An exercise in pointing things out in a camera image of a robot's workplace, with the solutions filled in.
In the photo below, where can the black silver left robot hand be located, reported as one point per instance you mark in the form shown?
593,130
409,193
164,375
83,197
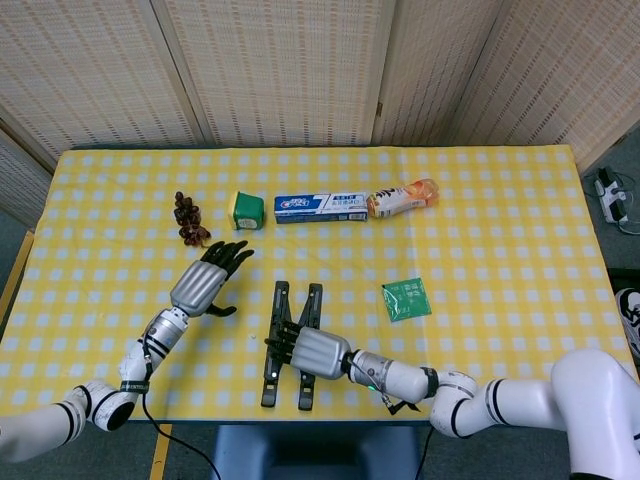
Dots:
197,290

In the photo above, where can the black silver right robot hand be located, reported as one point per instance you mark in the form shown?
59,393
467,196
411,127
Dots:
317,355

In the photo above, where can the black folding rack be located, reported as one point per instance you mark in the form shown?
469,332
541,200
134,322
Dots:
280,305

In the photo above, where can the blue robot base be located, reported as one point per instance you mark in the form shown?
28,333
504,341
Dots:
320,455

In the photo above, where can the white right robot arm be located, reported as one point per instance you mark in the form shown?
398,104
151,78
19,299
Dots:
500,400

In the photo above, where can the dark red grape bunch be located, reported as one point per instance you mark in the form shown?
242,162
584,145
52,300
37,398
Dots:
187,220

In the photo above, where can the green yellow plastic cup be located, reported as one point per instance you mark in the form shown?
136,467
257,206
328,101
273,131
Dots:
247,212

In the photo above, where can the green tea sachet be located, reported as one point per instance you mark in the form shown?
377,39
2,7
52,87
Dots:
406,299

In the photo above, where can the blue white toothpaste box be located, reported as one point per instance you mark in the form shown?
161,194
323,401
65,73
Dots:
320,207

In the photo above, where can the yellow floor tape strip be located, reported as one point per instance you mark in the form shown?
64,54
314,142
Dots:
161,450
17,265

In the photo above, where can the orange drink bottle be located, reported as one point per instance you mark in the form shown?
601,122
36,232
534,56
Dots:
400,199

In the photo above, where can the yellow white checkered tablecloth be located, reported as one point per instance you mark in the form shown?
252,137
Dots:
475,250

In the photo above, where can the white woven screen panel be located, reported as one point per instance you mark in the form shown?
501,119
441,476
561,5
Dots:
430,70
20,180
280,70
90,75
560,75

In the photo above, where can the black white shoe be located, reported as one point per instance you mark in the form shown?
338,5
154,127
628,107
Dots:
630,320

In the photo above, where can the white power strip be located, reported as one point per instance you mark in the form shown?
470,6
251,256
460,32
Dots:
610,197

